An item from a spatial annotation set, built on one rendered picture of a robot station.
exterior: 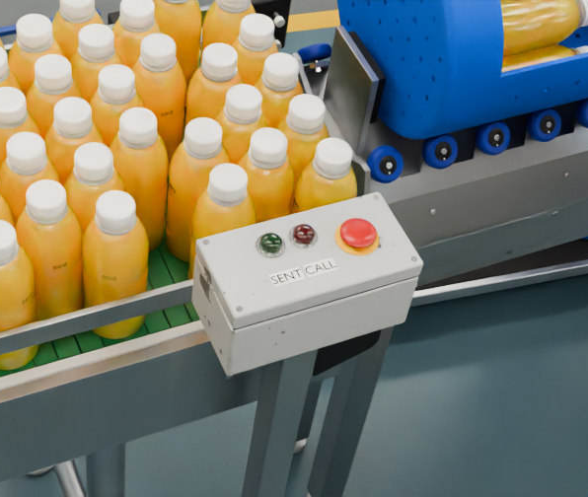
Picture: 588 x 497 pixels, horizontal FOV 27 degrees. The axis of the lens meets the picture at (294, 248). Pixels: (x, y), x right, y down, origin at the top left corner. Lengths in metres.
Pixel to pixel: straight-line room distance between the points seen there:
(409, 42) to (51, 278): 0.48
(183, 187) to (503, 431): 1.26
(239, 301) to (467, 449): 1.31
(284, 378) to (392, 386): 1.13
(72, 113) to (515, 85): 0.49
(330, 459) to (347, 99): 0.78
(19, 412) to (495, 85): 0.63
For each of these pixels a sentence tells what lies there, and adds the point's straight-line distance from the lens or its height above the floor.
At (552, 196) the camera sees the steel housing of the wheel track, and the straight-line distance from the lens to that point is 1.66.
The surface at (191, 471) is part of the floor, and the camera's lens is 2.31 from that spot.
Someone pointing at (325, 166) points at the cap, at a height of 1.08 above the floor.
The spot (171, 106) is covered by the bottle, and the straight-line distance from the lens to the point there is 1.42.
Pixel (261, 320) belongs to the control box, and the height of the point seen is 1.08.
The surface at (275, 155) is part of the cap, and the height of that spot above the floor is 1.08.
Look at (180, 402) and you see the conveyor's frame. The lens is 1.45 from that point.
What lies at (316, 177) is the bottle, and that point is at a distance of 1.31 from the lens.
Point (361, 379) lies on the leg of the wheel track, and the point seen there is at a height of 0.45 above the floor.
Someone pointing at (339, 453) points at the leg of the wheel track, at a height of 0.23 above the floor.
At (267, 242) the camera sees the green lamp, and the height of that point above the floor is 1.11.
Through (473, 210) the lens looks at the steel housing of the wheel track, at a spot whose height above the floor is 0.86.
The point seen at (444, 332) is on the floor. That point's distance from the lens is 2.55.
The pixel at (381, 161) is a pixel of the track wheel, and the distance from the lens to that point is 1.47.
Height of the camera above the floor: 2.02
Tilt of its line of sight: 50 degrees down
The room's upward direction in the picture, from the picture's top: 10 degrees clockwise
